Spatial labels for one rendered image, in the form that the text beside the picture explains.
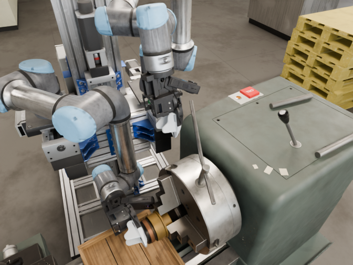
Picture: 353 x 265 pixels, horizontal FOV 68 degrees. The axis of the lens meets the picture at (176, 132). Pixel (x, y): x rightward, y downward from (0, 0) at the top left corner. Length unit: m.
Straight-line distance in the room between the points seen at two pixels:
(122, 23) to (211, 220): 0.60
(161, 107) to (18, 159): 2.41
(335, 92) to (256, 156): 2.61
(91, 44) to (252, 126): 0.76
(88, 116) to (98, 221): 1.29
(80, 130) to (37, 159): 2.13
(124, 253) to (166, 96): 0.64
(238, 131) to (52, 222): 1.77
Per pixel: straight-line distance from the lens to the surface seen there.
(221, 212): 0.82
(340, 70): 3.29
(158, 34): 0.66
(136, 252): 1.09
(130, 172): 1.10
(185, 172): 0.83
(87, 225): 2.00
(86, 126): 0.79
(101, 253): 1.11
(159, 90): 0.70
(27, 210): 2.53
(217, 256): 1.10
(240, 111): 1.06
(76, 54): 1.36
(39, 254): 1.09
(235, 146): 0.90
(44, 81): 1.20
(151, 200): 0.93
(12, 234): 2.45
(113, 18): 0.79
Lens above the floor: 1.86
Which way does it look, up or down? 40 degrees down
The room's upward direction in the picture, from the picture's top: straight up
